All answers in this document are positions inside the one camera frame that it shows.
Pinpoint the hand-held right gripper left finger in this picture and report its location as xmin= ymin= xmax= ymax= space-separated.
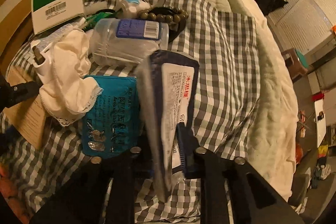
xmin=29 ymin=147 xmax=153 ymax=224

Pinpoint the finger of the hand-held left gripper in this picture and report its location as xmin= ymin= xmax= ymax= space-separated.
xmin=0 ymin=80 xmax=40 ymax=110

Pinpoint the cardboard box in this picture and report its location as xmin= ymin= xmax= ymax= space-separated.
xmin=0 ymin=0 xmax=53 ymax=149

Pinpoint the small white blue figure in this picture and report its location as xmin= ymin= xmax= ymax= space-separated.
xmin=116 ymin=0 xmax=151 ymax=19

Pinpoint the red white blue packet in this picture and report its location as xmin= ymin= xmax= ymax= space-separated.
xmin=91 ymin=18 xmax=170 ymax=66

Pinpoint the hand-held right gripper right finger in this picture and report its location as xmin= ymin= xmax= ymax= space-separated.
xmin=176 ymin=124 xmax=305 ymax=224

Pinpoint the blue pill blister pack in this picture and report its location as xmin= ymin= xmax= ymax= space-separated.
xmin=81 ymin=75 xmax=140 ymax=159

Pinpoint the brown bead bracelet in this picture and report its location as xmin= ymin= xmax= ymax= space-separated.
xmin=139 ymin=9 xmax=188 ymax=28

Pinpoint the small brown stool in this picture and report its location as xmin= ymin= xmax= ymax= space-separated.
xmin=282 ymin=48 xmax=308 ymax=83

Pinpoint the green white box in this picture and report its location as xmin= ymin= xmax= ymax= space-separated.
xmin=31 ymin=0 xmax=85 ymax=35

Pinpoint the white sliding wardrobe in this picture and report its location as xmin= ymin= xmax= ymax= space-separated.
xmin=267 ymin=0 xmax=336 ymax=63

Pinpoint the small green packet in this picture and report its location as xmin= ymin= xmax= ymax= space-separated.
xmin=83 ymin=12 xmax=112 ymax=30

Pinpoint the dark blue white packet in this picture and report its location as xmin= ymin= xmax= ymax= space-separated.
xmin=136 ymin=49 xmax=200 ymax=201

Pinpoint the black hair tie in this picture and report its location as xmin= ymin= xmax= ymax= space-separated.
xmin=151 ymin=6 xmax=187 ymax=42

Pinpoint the white lace-trimmed cloth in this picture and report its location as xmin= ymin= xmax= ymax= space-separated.
xmin=39 ymin=27 xmax=103 ymax=127

